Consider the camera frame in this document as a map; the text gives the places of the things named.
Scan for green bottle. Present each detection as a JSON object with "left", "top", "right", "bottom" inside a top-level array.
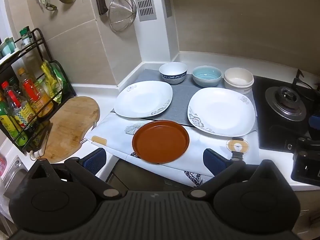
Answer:
[{"left": 0, "top": 97, "right": 28, "bottom": 147}]

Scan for white bowl blue pattern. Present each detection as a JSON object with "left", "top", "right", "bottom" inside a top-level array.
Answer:
[{"left": 159, "top": 62, "right": 188, "bottom": 85}]

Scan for yellow cap oil bottle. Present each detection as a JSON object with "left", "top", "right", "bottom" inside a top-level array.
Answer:
[{"left": 15, "top": 67, "right": 29, "bottom": 85}]

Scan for metal stove burner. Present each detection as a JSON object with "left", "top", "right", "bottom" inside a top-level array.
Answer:
[{"left": 265, "top": 86, "right": 310, "bottom": 122}]

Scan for cream bowl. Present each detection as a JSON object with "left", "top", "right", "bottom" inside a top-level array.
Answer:
[{"left": 224, "top": 67, "right": 255, "bottom": 95}]

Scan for white printed cloth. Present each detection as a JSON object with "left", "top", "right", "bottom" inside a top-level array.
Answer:
[{"left": 84, "top": 112, "right": 260, "bottom": 188}]

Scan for steel sink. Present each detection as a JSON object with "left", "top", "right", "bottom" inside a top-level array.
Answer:
[{"left": 0, "top": 155, "right": 29, "bottom": 198}]

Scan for wooden cutting board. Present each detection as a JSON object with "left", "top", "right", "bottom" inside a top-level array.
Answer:
[{"left": 37, "top": 96, "right": 100, "bottom": 163}]

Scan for red cap sauce bottle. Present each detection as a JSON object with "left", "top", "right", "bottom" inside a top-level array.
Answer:
[{"left": 1, "top": 81, "right": 37, "bottom": 130}]

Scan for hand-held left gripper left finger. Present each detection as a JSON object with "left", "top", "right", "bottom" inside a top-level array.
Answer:
[{"left": 30, "top": 148, "right": 123, "bottom": 201}]

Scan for grey mat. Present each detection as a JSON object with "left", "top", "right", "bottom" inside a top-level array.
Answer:
[{"left": 111, "top": 69, "right": 258, "bottom": 133}]

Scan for green cap spice jar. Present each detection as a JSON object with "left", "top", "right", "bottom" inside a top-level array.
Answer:
[{"left": 19, "top": 26, "right": 34, "bottom": 47}]

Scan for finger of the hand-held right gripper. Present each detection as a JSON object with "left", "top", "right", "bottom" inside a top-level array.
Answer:
[{"left": 308, "top": 114, "right": 320, "bottom": 132}]

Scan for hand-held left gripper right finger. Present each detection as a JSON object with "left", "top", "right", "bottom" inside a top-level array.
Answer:
[{"left": 188, "top": 148, "right": 279, "bottom": 201}]

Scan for white square floral plate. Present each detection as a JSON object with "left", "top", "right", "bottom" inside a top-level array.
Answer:
[
  {"left": 187, "top": 87, "right": 256, "bottom": 137},
  {"left": 114, "top": 81, "right": 173, "bottom": 118}
]

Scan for round brown plate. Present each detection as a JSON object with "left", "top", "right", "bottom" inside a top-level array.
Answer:
[{"left": 132, "top": 120, "right": 190, "bottom": 165}]

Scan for black gas stove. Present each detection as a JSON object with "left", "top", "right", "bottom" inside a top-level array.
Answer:
[{"left": 252, "top": 69, "right": 320, "bottom": 153}]

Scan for metal mesh strainer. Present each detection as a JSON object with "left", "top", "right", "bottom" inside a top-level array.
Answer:
[{"left": 108, "top": 0, "right": 137, "bottom": 32}]

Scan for white vent grille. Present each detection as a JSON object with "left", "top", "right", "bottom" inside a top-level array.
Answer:
[{"left": 132, "top": 0, "right": 157, "bottom": 22}]

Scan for yellow green packets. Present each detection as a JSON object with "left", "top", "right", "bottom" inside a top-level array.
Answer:
[{"left": 41, "top": 60, "right": 63, "bottom": 103}]

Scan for teal cup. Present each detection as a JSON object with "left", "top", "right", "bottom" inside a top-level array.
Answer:
[{"left": 0, "top": 37, "right": 17, "bottom": 57}]

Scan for amber bottle red label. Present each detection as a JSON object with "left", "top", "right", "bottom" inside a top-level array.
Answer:
[{"left": 19, "top": 78, "right": 54, "bottom": 118}]

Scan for light blue bowl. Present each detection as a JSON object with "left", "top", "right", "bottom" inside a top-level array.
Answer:
[{"left": 192, "top": 65, "right": 222, "bottom": 87}]

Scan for black wire spice rack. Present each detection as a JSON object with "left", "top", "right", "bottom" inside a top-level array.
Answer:
[{"left": 0, "top": 28, "right": 77, "bottom": 155}]

